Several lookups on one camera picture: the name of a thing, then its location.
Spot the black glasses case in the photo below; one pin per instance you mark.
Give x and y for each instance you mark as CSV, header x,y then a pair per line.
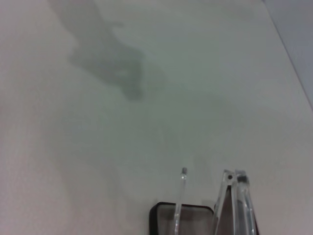
x,y
190,220

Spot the clear transparent glasses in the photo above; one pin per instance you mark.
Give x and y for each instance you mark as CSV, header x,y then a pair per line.
x,y
238,203

